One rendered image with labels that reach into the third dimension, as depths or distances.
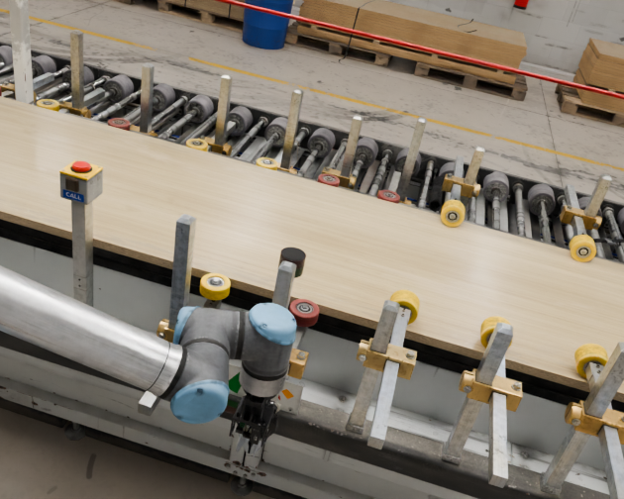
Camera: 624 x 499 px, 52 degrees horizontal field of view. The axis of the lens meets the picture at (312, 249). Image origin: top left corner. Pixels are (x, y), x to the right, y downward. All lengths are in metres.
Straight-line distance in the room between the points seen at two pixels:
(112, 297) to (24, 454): 0.76
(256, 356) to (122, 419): 1.24
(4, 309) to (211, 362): 0.33
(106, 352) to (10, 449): 1.55
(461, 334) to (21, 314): 1.16
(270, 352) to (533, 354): 0.86
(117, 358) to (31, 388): 1.48
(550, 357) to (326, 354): 0.60
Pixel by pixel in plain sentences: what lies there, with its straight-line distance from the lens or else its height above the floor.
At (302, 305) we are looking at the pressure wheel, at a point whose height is 0.90.
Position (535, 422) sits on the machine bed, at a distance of 1.93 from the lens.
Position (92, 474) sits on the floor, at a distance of 2.45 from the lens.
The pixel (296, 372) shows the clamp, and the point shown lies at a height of 0.84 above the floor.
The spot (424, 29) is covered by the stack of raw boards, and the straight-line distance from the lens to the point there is 7.24.
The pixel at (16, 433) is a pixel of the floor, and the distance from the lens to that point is 2.60.
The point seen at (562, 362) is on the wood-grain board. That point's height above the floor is 0.90.
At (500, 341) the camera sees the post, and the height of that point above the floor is 1.10.
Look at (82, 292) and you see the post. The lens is 1.74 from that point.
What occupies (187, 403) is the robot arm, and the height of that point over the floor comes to 1.16.
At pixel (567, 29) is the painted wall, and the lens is 8.58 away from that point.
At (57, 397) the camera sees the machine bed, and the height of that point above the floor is 0.17.
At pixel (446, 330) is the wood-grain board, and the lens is 1.79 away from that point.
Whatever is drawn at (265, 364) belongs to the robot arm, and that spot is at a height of 1.12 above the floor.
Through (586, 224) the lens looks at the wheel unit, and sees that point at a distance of 2.57.
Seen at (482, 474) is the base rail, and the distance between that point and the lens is 1.74.
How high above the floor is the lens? 1.94
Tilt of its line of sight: 32 degrees down
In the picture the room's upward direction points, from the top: 12 degrees clockwise
